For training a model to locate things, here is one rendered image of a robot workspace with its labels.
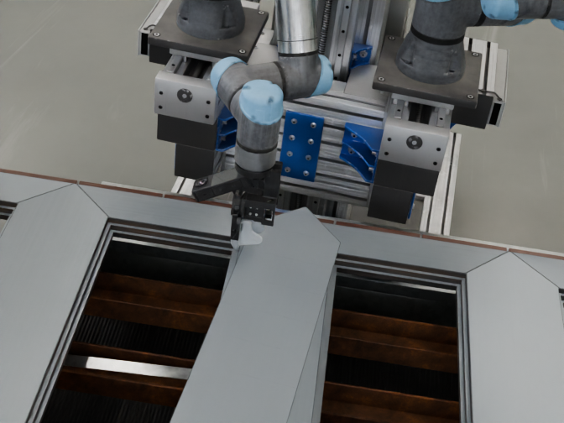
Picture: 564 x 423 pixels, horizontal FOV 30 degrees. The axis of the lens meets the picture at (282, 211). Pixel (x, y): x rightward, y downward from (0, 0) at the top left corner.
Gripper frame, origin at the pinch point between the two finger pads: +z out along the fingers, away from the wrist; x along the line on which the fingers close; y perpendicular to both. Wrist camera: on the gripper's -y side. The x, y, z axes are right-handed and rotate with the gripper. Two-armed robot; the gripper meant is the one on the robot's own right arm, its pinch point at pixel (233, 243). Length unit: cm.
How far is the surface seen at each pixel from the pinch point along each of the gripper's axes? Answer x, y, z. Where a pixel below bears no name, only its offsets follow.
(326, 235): 8.0, 17.6, 0.6
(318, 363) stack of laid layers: -27.3, 19.0, 0.7
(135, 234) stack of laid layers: 1.9, -19.6, 3.2
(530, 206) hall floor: 149, 91, 85
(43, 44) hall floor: 208, -102, 86
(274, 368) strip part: -30.0, 11.7, 0.7
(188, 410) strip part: -42.4, -0.9, 0.7
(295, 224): 9.9, 11.2, 0.6
